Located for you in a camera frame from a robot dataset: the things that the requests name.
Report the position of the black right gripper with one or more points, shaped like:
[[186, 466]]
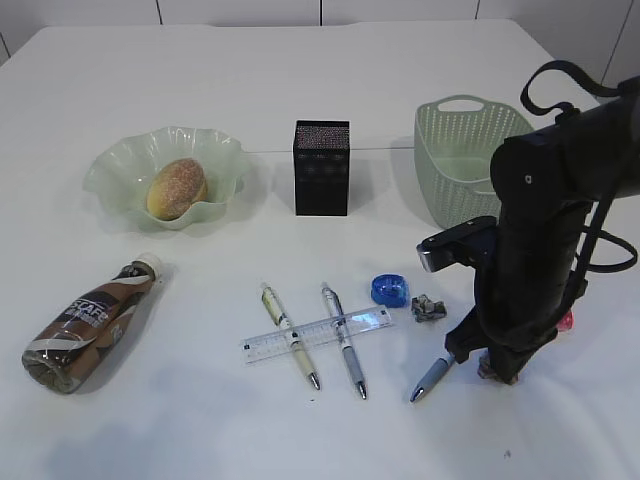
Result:
[[532, 263]]

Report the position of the large paper ball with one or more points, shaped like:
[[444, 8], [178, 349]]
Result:
[[485, 371]]

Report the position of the small paper ball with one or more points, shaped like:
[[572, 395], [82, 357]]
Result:
[[425, 309]]

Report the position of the sugared bread bun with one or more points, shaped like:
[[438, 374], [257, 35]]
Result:
[[176, 188]]

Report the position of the brown Nescafe coffee bottle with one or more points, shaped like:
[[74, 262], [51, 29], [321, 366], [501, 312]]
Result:
[[65, 353]]

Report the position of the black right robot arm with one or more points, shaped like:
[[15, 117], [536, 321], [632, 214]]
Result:
[[556, 186]]

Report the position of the blue white pen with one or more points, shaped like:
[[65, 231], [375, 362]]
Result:
[[432, 377]]

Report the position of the pink pencil sharpener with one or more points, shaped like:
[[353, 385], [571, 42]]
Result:
[[566, 323]]

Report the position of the blue pencil sharpener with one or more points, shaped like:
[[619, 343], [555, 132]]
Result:
[[390, 290]]

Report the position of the grey grip white pen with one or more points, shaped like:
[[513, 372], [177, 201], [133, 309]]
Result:
[[349, 354]]

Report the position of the cream barrel pen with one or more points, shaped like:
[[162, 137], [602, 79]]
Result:
[[281, 319]]

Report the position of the green woven plastic basket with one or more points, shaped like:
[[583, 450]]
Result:
[[454, 140]]

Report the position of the black mesh pen holder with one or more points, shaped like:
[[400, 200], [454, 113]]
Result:
[[321, 157]]

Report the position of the green wavy glass plate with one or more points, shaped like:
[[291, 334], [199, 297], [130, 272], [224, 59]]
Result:
[[121, 176]]

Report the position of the clear plastic ruler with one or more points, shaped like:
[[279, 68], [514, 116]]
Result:
[[314, 334]]

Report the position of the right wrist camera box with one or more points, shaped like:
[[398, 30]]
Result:
[[471, 244]]

